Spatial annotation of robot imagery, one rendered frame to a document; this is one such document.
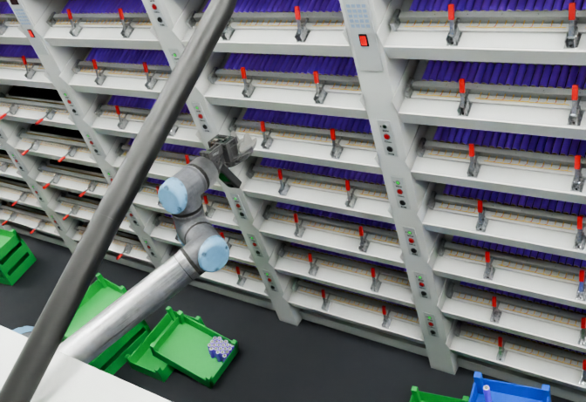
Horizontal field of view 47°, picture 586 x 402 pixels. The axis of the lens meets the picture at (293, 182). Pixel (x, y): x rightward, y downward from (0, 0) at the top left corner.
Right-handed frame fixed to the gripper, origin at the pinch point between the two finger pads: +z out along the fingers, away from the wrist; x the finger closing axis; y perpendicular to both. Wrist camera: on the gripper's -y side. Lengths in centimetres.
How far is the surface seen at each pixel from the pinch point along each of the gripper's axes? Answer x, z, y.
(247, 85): 3.7, 9.1, 14.8
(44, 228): 186, 22, -89
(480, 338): -58, 26, -85
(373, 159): -35.7, 11.7, -7.6
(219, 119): 21.6, 11.1, -0.1
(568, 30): -92, 6, 35
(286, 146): -3.6, 12.2, -7.6
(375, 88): -43.3, 6.0, 18.4
